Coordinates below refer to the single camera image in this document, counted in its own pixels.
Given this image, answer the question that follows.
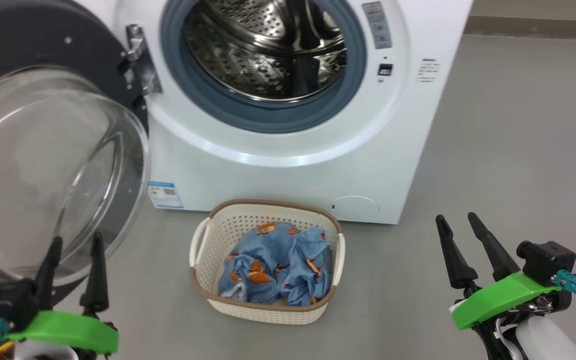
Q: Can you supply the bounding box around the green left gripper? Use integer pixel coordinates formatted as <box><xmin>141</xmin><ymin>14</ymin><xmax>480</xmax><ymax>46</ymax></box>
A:
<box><xmin>5</xmin><ymin>231</ymin><xmax>119</xmax><ymax>360</ymax></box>

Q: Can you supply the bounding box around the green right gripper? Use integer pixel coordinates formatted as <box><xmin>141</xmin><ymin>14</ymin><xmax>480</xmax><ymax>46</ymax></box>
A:
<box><xmin>435</xmin><ymin>212</ymin><xmax>571</xmax><ymax>331</ymax></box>

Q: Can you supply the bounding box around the black round glass washer door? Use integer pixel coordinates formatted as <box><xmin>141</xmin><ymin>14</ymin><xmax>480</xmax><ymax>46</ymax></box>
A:
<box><xmin>0</xmin><ymin>0</ymin><xmax>151</xmax><ymax>306</ymax></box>

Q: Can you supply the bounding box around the blue cartoon print garment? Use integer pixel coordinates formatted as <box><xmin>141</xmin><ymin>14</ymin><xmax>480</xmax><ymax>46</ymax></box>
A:
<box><xmin>218</xmin><ymin>222</ymin><xmax>296</xmax><ymax>305</ymax></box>
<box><xmin>280</xmin><ymin>226</ymin><xmax>332</xmax><ymax>307</ymax></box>

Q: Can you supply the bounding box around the white front-load washing machine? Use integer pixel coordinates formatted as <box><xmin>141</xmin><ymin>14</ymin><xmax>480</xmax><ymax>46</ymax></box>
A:
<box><xmin>75</xmin><ymin>0</ymin><xmax>474</xmax><ymax>225</ymax></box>

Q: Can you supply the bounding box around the metal door hinge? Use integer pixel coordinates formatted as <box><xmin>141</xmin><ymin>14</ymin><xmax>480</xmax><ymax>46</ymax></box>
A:
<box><xmin>118</xmin><ymin>24</ymin><xmax>163</xmax><ymax>101</ymax></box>

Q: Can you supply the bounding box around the grey rubber door gasket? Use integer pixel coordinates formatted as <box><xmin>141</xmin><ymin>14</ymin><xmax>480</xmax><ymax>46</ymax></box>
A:
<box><xmin>160</xmin><ymin>0</ymin><xmax>368</xmax><ymax>134</ymax></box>

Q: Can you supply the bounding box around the perforated steel washer drum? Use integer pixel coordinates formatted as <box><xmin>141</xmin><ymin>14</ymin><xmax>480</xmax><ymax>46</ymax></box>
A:
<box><xmin>184</xmin><ymin>0</ymin><xmax>347</xmax><ymax>101</ymax></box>

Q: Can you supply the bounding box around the blue energy label sticker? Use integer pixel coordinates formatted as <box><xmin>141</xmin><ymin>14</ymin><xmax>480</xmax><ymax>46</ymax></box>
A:
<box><xmin>147</xmin><ymin>181</ymin><xmax>184</xmax><ymax>209</ymax></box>

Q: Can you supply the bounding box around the round white filter cover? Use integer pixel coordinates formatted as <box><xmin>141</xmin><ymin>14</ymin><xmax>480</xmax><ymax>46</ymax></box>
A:
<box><xmin>331</xmin><ymin>195</ymin><xmax>380</xmax><ymax>221</ymax></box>

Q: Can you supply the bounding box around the cream perforated laundry basket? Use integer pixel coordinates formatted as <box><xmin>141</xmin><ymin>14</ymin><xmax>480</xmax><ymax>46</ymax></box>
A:
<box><xmin>189</xmin><ymin>199</ymin><xmax>346</xmax><ymax>326</ymax></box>

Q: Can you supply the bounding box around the grey warning label sticker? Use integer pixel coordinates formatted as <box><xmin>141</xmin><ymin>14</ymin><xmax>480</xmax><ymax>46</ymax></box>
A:
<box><xmin>362</xmin><ymin>1</ymin><xmax>393</xmax><ymax>50</ymax></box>

